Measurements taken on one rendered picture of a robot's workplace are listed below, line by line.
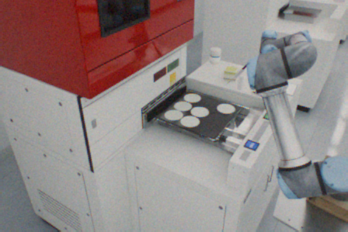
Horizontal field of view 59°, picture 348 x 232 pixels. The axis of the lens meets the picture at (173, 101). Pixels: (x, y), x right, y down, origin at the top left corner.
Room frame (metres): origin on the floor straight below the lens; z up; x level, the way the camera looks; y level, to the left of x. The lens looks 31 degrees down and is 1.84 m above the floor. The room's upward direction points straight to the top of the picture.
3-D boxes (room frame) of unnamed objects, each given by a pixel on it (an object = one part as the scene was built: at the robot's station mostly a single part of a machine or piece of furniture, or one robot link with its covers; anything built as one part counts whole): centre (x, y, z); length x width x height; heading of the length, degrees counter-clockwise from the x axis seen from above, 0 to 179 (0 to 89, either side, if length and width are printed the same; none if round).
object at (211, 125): (1.42, -0.14, 0.90); 0.34 x 0.34 x 0.01; 58
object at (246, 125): (1.30, -0.38, 0.87); 0.36 x 0.08 x 0.03; 148
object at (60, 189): (1.56, 0.44, 0.41); 0.82 x 0.71 x 0.82; 148
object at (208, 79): (1.70, -0.43, 0.89); 0.62 x 0.35 x 0.14; 58
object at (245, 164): (1.17, -0.41, 0.89); 0.55 x 0.09 x 0.14; 148
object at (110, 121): (1.38, 0.15, 1.02); 0.82 x 0.03 x 0.40; 148
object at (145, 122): (1.52, 0.04, 0.89); 0.44 x 0.02 x 0.10; 148
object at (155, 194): (1.44, -0.27, 0.41); 0.97 x 0.64 x 0.82; 148
